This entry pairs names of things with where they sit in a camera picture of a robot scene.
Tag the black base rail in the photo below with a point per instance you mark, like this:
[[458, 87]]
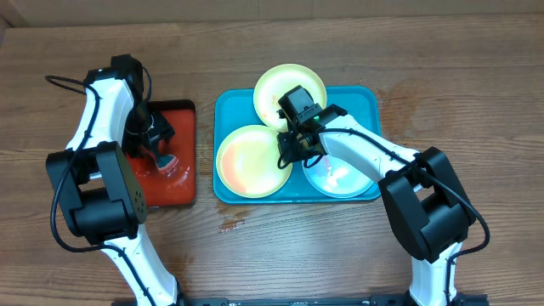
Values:
[[374, 300]]

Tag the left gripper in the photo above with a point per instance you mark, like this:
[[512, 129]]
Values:
[[166, 131]]

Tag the blue plastic tray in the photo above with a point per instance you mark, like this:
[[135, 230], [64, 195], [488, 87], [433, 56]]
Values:
[[234, 109]]

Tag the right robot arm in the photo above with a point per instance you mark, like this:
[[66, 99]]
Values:
[[428, 210]]

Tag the yellow-green plate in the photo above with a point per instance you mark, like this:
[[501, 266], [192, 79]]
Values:
[[276, 82], [247, 162]]

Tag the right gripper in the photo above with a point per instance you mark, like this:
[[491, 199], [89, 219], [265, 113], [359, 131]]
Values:
[[290, 144]]

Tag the red and black tray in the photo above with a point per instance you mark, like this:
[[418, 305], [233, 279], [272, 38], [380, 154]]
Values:
[[177, 187]]

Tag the light blue plate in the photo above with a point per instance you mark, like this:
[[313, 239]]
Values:
[[335, 177]]

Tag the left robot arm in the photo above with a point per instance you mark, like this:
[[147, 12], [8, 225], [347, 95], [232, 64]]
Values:
[[98, 203]]

